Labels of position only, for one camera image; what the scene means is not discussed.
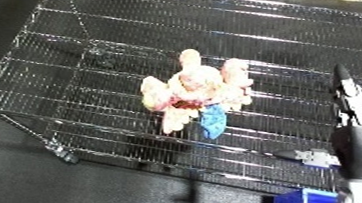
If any pink cream soft toy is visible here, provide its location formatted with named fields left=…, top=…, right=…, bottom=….
left=136, top=45, right=259, bottom=142

